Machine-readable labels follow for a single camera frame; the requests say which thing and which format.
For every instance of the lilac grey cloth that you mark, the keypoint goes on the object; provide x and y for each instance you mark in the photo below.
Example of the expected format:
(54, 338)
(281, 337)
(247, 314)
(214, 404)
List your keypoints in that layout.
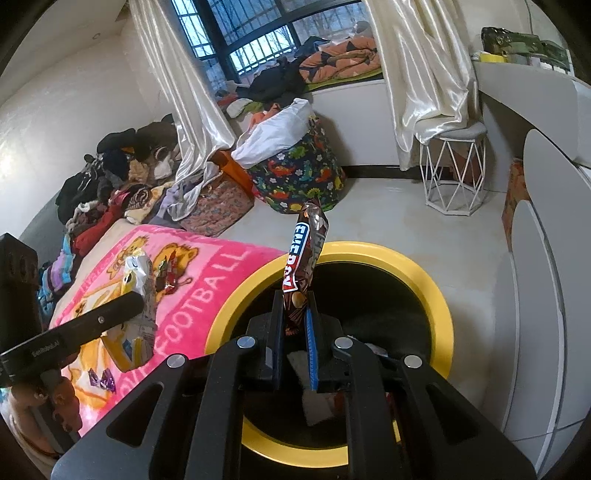
(184, 198)

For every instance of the orange patterned quilt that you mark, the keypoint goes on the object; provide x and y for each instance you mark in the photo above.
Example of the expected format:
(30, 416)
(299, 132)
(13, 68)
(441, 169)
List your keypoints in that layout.
(341, 57)

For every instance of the small purple foil wrapper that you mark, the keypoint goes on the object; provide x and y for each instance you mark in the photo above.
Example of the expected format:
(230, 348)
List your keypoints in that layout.
(104, 381)

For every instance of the brown floral bag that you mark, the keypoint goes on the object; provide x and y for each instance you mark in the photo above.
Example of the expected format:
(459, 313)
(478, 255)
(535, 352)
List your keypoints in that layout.
(217, 207)

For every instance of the camouflage bag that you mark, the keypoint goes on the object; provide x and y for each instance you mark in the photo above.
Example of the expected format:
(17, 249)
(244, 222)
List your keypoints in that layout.
(521, 46)

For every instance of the person's left hand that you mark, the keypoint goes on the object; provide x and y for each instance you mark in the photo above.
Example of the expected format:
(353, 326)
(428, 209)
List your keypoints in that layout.
(62, 397)

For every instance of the pile of clothes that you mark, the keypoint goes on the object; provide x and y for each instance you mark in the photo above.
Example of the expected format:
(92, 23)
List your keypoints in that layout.
(115, 184)

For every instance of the pink printed blanket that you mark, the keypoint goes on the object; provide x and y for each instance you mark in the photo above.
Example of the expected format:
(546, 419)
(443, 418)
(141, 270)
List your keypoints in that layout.
(207, 277)

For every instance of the dinosaur print storage bag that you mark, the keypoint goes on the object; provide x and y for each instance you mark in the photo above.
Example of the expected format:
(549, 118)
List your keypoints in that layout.
(300, 175)

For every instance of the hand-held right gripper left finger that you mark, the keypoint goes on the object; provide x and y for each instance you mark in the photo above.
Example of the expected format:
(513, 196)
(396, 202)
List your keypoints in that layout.
(276, 341)

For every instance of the heap of light clothes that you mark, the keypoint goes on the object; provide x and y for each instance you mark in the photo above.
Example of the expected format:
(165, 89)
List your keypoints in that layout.
(235, 108)

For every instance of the brown snack bar wrapper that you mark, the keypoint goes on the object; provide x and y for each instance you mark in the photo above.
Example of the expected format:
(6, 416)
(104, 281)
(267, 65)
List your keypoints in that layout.
(302, 258)

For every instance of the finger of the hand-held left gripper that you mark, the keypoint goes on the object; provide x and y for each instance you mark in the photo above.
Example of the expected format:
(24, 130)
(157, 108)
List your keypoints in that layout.
(101, 318)

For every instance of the heap of dark clothes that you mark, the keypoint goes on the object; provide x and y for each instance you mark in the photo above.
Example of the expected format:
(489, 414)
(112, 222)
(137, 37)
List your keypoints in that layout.
(277, 81)

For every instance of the black-framed window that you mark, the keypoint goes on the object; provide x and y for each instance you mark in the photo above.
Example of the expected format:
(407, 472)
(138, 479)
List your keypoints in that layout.
(258, 37)

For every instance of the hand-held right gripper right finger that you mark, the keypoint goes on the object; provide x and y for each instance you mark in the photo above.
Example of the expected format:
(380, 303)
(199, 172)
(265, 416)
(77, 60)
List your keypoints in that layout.
(313, 355)

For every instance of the yellow-rimmed black trash bin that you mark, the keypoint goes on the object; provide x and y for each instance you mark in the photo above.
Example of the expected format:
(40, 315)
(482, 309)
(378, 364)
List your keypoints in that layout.
(369, 251)

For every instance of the large white plastic bag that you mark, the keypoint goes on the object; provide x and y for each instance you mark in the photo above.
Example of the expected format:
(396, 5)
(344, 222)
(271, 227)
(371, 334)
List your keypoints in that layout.
(272, 134)

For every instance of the small colourful snack wrapper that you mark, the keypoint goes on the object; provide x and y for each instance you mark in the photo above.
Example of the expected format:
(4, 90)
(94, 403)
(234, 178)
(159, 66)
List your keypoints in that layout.
(168, 277)

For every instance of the yellow white snack packet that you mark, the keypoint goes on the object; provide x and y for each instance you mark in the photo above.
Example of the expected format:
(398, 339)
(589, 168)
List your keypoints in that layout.
(138, 277)

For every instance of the cream satin curtain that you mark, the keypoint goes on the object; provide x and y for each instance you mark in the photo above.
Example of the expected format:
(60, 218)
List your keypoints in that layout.
(425, 69)
(184, 92)

